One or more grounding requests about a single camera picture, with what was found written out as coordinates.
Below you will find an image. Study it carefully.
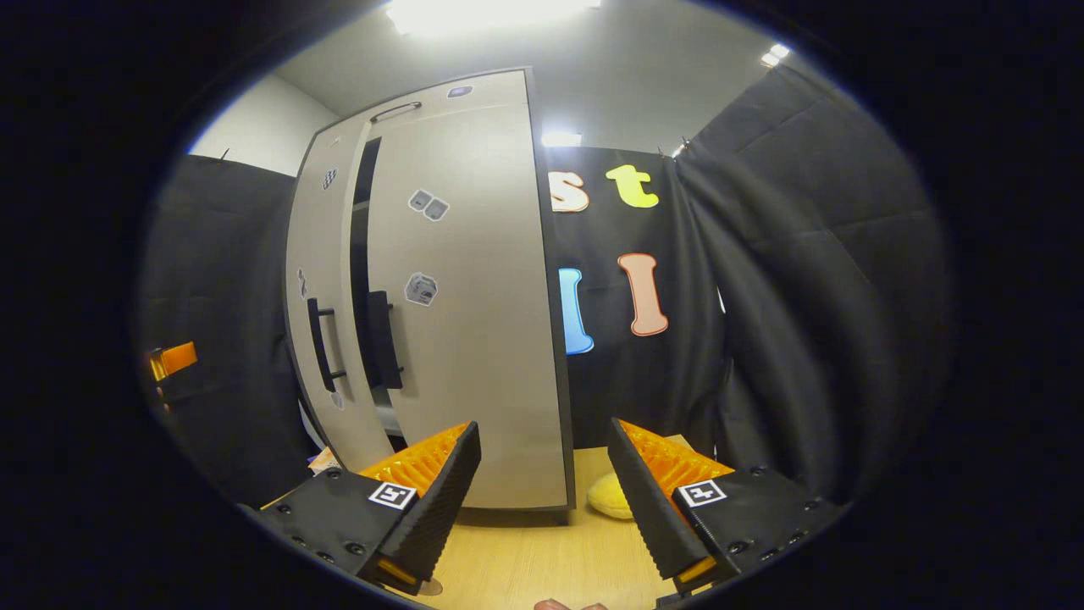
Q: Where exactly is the black left door handle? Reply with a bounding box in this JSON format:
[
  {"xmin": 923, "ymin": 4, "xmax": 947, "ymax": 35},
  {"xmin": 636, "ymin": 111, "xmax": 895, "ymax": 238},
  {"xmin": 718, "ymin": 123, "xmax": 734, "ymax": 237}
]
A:
[{"xmin": 307, "ymin": 297, "xmax": 348, "ymax": 393}]

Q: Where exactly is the black backdrop cloth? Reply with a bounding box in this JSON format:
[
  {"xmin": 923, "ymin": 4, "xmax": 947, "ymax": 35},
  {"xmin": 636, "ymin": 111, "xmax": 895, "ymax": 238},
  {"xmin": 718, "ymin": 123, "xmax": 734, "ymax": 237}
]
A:
[{"xmin": 135, "ymin": 64, "xmax": 962, "ymax": 509}]

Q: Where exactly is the large ceiling light panel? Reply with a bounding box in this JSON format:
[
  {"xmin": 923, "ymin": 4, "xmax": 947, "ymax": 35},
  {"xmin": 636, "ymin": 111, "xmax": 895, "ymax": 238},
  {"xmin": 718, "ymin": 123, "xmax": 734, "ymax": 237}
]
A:
[{"xmin": 385, "ymin": 0, "xmax": 604, "ymax": 36}]

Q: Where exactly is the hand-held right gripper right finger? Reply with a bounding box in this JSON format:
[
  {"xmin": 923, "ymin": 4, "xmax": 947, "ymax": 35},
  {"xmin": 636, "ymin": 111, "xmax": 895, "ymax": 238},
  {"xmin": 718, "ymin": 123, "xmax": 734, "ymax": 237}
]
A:
[{"xmin": 607, "ymin": 417, "xmax": 852, "ymax": 596}]

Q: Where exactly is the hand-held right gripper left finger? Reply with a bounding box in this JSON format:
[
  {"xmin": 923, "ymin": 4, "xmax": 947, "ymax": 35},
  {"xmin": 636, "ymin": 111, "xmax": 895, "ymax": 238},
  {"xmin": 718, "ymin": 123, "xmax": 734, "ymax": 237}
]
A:
[{"xmin": 241, "ymin": 421, "xmax": 482, "ymax": 596}]

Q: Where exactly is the grey cabinet with shelves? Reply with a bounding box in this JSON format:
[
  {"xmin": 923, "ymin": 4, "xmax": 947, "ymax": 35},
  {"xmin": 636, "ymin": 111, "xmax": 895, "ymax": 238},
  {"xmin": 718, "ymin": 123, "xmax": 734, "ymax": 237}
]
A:
[{"xmin": 284, "ymin": 68, "xmax": 578, "ymax": 513}]

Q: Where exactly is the yellow soft toy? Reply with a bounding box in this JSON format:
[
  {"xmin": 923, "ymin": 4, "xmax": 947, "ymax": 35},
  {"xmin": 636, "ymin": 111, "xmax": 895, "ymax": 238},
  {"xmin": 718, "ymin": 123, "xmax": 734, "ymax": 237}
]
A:
[{"xmin": 587, "ymin": 472, "xmax": 636, "ymax": 520}]

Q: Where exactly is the grey cabinet door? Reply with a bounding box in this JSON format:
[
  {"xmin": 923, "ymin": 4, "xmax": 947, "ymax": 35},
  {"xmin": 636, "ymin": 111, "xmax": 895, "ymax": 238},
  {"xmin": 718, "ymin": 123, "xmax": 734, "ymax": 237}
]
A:
[
  {"xmin": 284, "ymin": 120, "xmax": 397, "ymax": 474},
  {"xmin": 364, "ymin": 103, "xmax": 570, "ymax": 511}
]

